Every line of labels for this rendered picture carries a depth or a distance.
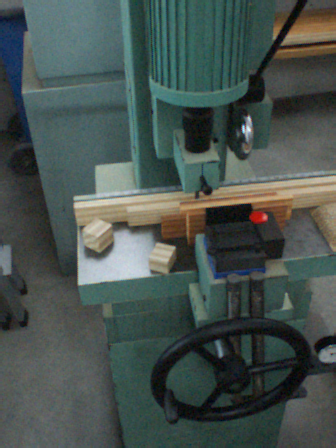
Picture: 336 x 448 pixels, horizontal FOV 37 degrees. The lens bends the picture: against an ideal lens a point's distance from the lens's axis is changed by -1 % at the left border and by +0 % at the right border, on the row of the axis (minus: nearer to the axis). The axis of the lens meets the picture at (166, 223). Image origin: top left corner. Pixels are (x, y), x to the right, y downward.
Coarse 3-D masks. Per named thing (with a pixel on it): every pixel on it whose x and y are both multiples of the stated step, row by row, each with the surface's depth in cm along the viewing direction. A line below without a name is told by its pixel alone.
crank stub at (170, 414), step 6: (168, 390) 86; (168, 396) 85; (174, 396) 85; (168, 402) 84; (174, 402) 84; (168, 408) 83; (174, 408) 83; (168, 414) 82; (174, 414) 82; (168, 420) 82; (174, 420) 82
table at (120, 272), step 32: (160, 224) 107; (288, 224) 105; (96, 256) 99; (128, 256) 99; (192, 256) 99; (288, 256) 98; (320, 256) 98; (96, 288) 94; (128, 288) 96; (160, 288) 97; (192, 288) 96
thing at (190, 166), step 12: (180, 132) 103; (180, 144) 99; (180, 156) 97; (192, 156) 95; (204, 156) 95; (216, 156) 95; (180, 168) 99; (192, 168) 94; (204, 168) 95; (216, 168) 95; (180, 180) 101; (192, 180) 96; (216, 180) 97; (192, 192) 98
